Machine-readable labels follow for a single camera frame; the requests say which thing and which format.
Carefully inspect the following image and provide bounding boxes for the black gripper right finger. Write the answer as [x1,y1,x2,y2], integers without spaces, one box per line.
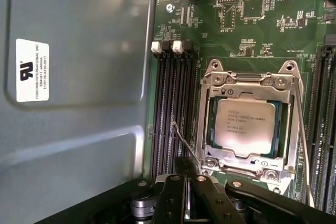
[186,158,336,224]

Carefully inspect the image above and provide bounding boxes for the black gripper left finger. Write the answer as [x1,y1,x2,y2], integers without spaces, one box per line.
[34,156,187,224]

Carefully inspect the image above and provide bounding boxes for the wire locking lever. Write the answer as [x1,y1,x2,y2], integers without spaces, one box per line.
[171,120,208,168]
[292,79,315,208]

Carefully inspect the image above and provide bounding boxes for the silver CPU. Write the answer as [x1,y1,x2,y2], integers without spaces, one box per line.
[214,97,283,156]

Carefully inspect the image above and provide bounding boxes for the metal socket cover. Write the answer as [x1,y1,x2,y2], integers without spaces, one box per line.
[196,71,302,175]

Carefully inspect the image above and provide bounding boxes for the CPU socket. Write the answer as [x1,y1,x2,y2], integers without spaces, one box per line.
[195,58,305,193]

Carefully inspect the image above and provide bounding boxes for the RAM slot white latch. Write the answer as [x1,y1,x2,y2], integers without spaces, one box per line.
[151,40,166,180]
[172,40,186,175]

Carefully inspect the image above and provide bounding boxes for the green motherboard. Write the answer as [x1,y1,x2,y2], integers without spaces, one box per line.
[146,0,336,209]

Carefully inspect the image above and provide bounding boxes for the white case label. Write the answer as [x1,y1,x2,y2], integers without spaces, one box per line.
[16,38,50,102]

